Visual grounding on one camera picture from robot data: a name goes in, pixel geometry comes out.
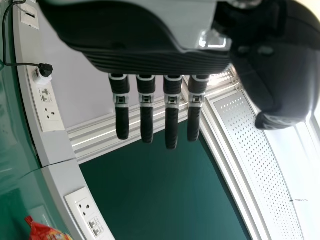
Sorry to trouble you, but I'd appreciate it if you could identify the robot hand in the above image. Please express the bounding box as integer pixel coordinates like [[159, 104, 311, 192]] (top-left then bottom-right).
[[37, 0, 320, 151]]

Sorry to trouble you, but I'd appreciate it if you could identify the red biscuit packet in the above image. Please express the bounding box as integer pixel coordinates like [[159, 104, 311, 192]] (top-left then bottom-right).
[[24, 216, 73, 240]]

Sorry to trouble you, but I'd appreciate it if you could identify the white plug adapter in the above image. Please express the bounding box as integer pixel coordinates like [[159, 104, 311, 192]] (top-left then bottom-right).
[[32, 68, 54, 86]]

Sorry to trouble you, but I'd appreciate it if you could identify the black plug with cable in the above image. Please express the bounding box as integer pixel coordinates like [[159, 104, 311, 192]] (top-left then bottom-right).
[[2, 0, 55, 78]]

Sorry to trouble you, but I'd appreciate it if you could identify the aluminium frame rail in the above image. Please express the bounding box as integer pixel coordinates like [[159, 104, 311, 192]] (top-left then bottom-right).
[[66, 79, 241, 165]]

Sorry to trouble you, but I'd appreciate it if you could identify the perforated cable duct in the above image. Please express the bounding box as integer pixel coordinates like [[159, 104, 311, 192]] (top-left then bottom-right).
[[199, 66, 311, 240]]

